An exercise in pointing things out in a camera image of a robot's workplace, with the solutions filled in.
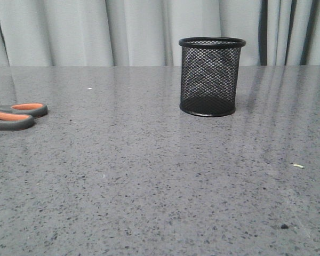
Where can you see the grey and orange scissors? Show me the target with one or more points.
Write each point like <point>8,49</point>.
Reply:
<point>21,116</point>

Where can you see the black mesh pen bucket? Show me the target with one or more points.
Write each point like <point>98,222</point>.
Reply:
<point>209,73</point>

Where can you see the grey curtain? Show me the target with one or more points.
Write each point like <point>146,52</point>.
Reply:
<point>146,33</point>

